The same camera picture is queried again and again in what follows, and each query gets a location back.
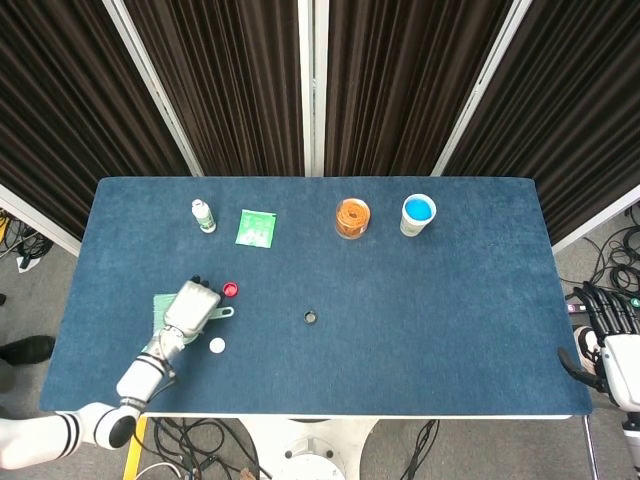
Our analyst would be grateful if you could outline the black shoe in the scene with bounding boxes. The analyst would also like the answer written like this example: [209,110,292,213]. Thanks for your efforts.
[0,335,56,365]

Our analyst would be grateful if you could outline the clear jar of rubber bands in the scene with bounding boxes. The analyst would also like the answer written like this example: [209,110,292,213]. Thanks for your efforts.
[335,197,372,241]

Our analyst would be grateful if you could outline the small white green-labelled bottle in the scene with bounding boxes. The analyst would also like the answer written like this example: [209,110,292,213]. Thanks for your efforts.
[191,198,218,234]

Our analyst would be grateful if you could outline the green sachet packet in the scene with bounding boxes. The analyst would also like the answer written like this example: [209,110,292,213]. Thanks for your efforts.
[234,208,278,249]

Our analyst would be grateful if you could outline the black floor cable bundle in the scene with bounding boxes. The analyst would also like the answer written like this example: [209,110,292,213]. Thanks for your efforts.
[558,203,640,301]
[0,209,54,274]
[149,417,261,480]

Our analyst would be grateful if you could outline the black power strip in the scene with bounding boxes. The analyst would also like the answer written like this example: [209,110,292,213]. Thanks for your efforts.
[565,294,640,315]

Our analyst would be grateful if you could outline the white partition post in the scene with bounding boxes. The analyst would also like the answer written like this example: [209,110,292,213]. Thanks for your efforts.
[102,0,204,177]
[297,0,330,177]
[431,0,534,177]

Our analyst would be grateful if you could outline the right black-fingered robot hand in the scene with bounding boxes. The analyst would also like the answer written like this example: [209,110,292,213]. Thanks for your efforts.
[557,281,640,410]

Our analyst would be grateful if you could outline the stacked white paper cups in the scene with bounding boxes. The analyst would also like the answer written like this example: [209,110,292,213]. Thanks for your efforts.
[399,194,438,238]

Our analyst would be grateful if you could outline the blue felt table mat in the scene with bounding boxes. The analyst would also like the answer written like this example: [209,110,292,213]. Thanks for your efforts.
[38,175,595,417]

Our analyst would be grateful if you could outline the white pedestal base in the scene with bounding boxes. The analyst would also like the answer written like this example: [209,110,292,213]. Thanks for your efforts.
[239,417,377,480]

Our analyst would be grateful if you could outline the left black-fingered robot hand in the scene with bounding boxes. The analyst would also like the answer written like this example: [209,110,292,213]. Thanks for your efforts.
[160,273,223,339]

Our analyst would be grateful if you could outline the dark pleated partition panel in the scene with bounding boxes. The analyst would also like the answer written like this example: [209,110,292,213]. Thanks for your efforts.
[442,0,640,244]
[122,0,306,177]
[0,0,194,241]
[324,0,516,177]

